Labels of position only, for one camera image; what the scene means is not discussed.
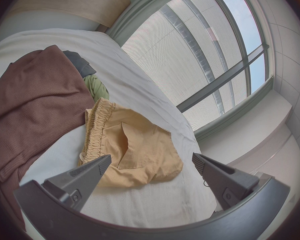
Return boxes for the tan shorts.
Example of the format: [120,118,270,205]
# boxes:
[77,97,184,187]

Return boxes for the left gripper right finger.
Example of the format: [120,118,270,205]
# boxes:
[192,153,259,212]

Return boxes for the black garment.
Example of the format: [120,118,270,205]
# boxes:
[62,50,97,79]

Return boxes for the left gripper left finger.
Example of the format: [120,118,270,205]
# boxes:
[42,154,112,212]

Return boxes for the bed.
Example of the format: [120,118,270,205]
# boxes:
[0,0,218,228]

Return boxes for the green garment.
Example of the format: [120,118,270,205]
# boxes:
[83,74,110,104]

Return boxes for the brown garment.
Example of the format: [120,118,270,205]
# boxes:
[0,45,95,231]

